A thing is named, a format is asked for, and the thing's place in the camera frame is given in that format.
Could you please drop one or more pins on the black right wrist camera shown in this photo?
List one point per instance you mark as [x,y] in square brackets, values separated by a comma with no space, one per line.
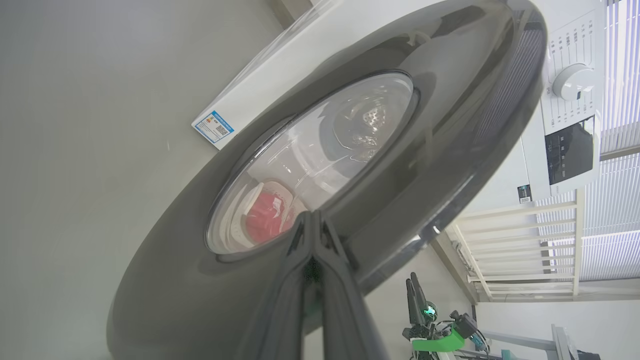
[465,325]

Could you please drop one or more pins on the blue energy label sticker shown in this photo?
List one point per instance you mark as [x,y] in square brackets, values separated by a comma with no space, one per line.
[214,127]

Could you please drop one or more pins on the white front-load washing machine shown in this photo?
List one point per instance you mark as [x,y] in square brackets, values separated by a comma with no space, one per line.
[300,60]

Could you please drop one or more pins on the red and white garment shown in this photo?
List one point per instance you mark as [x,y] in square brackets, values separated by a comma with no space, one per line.
[267,220]

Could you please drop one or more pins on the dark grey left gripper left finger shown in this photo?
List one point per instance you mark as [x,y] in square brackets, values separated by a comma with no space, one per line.
[280,310]

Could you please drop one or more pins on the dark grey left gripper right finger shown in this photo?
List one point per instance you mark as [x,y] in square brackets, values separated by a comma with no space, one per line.
[345,320]

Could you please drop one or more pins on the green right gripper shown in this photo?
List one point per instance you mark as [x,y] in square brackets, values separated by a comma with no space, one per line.
[440,342]

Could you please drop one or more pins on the black round glass washer door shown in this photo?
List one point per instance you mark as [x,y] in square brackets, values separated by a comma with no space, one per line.
[200,250]

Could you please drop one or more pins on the white drying rack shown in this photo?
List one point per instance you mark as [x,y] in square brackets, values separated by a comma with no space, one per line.
[579,240]

